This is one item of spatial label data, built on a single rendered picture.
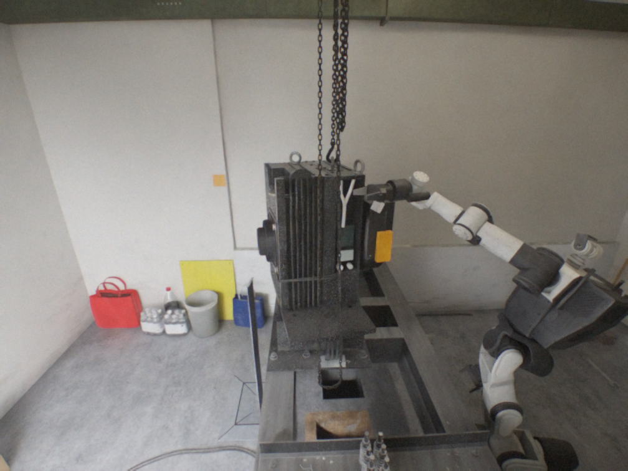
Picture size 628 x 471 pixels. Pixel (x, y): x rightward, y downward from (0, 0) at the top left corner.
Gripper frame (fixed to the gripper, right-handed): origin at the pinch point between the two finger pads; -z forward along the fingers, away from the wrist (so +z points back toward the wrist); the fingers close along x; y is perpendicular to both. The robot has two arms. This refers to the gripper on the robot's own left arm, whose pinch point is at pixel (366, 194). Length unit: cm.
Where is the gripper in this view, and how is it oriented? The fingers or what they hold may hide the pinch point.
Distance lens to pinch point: 123.0
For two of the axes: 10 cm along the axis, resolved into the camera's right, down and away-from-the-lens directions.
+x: 3.4, 3.2, -8.8
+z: 9.4, -1.6, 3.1
